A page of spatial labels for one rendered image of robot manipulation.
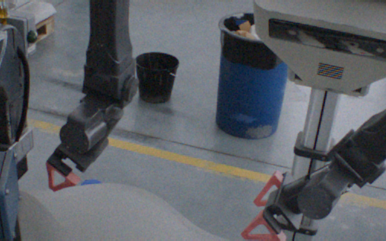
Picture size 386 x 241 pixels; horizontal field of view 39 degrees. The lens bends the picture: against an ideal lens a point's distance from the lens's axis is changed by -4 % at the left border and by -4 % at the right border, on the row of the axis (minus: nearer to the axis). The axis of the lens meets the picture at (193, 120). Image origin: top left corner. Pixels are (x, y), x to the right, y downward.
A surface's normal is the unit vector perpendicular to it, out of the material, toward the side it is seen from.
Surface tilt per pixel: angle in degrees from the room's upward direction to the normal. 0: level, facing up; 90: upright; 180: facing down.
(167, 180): 0
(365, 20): 40
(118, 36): 96
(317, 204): 81
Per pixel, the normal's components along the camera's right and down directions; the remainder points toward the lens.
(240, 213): 0.07, -0.87
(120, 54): 0.88, 0.24
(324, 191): -0.48, 0.25
